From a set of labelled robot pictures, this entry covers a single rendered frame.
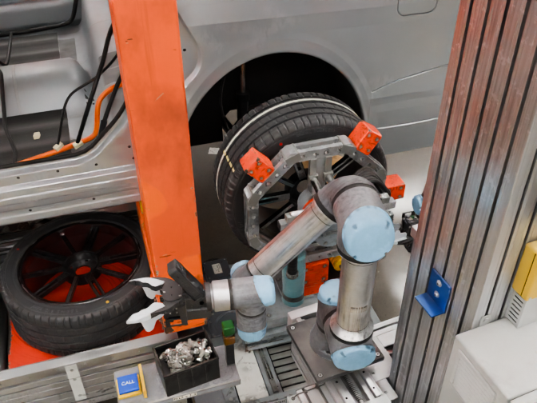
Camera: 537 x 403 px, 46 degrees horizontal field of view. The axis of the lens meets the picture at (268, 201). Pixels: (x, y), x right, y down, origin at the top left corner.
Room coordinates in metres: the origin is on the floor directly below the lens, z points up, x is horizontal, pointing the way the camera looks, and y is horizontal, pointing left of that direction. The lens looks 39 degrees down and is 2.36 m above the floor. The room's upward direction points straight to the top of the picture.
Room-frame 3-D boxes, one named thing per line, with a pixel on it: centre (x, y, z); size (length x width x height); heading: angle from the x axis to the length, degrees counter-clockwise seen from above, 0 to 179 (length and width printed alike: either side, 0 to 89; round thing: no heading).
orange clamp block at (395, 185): (1.97, -0.48, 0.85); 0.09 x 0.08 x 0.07; 107
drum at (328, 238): (1.80, -0.20, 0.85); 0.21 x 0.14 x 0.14; 17
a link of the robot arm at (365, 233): (1.11, -0.22, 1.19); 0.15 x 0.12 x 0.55; 8
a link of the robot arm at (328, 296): (1.24, -0.20, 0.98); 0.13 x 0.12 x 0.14; 8
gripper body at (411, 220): (1.73, -0.54, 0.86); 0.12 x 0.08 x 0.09; 107
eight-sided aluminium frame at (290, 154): (1.87, -0.18, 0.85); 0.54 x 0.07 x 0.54; 107
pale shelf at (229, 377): (1.39, 0.33, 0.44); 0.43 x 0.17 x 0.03; 107
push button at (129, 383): (1.34, 0.49, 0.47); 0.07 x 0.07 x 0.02; 17
